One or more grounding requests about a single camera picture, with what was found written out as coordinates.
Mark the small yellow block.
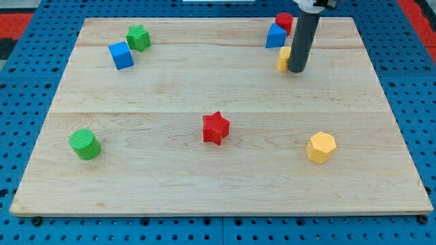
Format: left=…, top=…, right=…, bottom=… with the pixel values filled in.
left=277, top=46, right=291, bottom=72

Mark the blue triangle block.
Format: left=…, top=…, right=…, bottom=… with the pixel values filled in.
left=265, top=23, right=287, bottom=48

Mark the yellow hexagon block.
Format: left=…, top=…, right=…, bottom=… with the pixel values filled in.
left=306, top=131, right=337, bottom=164

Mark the red star block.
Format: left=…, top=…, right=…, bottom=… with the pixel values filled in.
left=202, top=112, right=230, bottom=146

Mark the wooden board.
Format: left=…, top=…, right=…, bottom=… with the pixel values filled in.
left=10, top=17, right=433, bottom=217

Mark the blue cube block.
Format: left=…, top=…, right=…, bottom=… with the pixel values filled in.
left=108, top=42, right=134, bottom=70

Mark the green star block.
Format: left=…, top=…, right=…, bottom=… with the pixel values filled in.
left=125, top=24, right=151, bottom=52

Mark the red cylinder block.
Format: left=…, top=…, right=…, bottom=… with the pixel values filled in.
left=275, top=12, right=294, bottom=36

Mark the green cylinder block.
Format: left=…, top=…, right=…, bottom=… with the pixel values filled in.
left=69, top=129, right=101, bottom=160

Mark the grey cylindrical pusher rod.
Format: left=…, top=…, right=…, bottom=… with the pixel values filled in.
left=288, top=10, right=320, bottom=73

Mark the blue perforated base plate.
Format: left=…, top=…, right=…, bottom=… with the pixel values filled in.
left=1, top=0, right=435, bottom=244

